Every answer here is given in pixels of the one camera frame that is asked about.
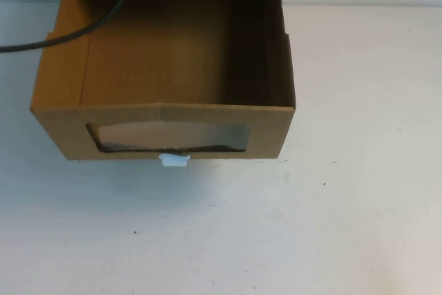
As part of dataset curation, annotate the white plastic drawer handle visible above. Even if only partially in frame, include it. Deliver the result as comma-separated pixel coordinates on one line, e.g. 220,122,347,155
157,153,190,169

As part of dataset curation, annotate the brown cardboard drawer with window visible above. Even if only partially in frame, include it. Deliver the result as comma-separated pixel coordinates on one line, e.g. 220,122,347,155
28,0,298,162

